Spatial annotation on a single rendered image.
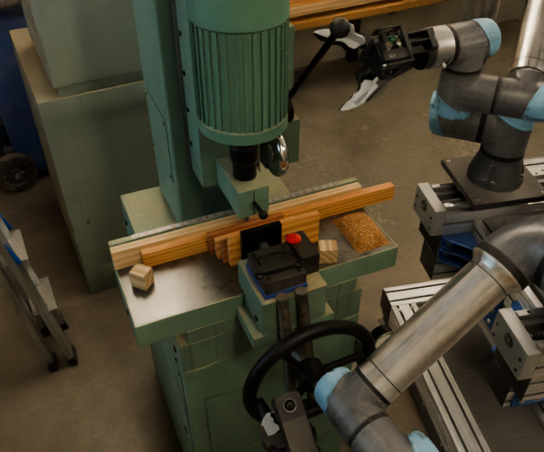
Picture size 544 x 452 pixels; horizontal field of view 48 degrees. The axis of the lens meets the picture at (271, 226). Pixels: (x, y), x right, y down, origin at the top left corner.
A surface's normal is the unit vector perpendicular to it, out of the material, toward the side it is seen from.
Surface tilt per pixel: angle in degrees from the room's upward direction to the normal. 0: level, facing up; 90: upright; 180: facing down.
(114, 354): 0
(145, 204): 0
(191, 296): 0
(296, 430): 31
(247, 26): 90
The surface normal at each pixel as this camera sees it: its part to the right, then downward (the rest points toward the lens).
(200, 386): 0.40, 0.59
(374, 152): 0.00, -0.76
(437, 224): 0.19, 0.63
